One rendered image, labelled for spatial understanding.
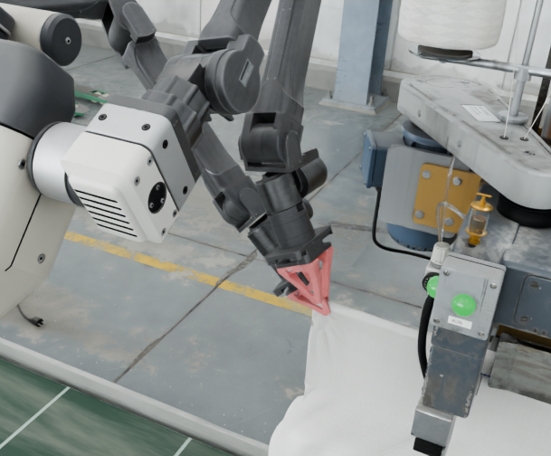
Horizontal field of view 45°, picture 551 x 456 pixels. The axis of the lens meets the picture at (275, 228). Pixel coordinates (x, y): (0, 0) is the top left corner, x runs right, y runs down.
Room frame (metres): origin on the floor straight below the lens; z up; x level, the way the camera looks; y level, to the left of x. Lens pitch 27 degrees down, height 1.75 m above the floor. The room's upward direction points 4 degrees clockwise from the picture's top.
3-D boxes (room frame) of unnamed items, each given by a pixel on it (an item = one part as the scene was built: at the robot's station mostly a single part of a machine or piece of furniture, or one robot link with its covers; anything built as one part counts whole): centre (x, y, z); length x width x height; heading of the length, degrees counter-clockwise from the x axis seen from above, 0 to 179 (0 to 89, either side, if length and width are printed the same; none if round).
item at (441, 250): (0.99, -0.29, 1.14); 0.05 x 0.04 x 0.16; 156
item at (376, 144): (1.27, -0.21, 1.25); 0.10 x 0.08 x 0.12; 1
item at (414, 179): (1.17, -0.34, 1.23); 0.28 x 0.07 x 0.16; 66
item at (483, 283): (0.74, -0.26, 1.28); 0.08 x 0.05 x 0.09; 66
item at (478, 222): (0.80, -0.27, 1.37); 0.03 x 0.02 x 0.03; 66
